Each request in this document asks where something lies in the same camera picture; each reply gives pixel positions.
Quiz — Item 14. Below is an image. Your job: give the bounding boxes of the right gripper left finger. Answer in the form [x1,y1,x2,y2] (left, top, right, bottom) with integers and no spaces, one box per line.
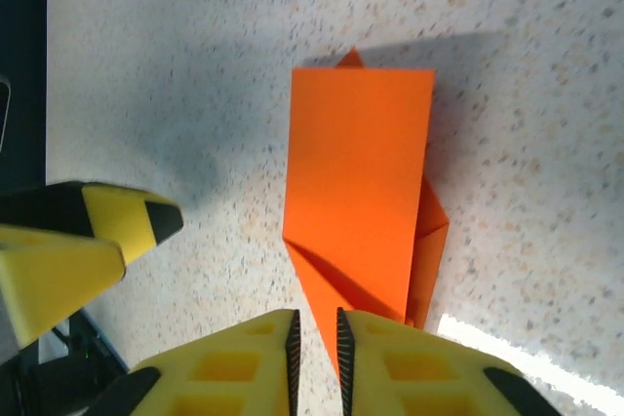
[80,308,300,416]

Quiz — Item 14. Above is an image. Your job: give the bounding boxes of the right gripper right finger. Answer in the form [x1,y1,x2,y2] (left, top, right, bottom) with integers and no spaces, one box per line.
[335,307,562,416]

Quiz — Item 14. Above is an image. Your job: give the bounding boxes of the orange paper sheet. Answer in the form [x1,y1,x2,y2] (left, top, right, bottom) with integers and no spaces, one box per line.
[281,45,449,383]

